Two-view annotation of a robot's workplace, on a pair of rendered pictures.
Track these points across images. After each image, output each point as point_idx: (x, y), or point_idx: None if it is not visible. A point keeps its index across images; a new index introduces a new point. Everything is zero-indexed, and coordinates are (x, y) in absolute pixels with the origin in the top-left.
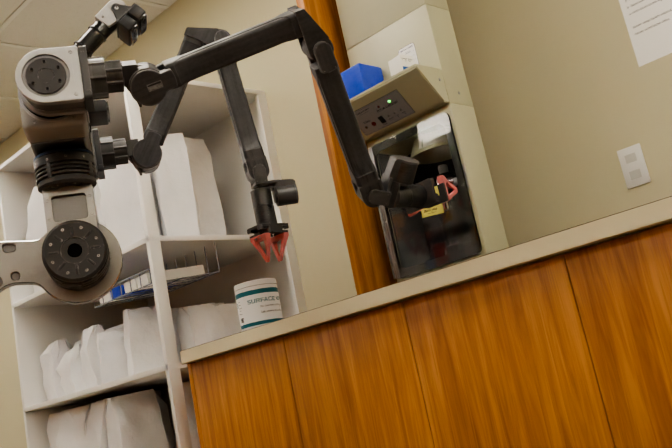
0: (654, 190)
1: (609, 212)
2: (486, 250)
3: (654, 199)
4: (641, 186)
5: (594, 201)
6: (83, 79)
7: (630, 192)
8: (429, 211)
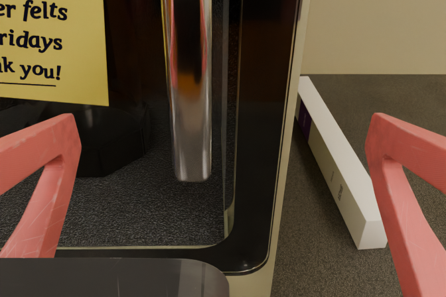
0: None
1: None
2: (275, 256)
3: None
4: None
5: None
6: None
7: None
8: (2, 73)
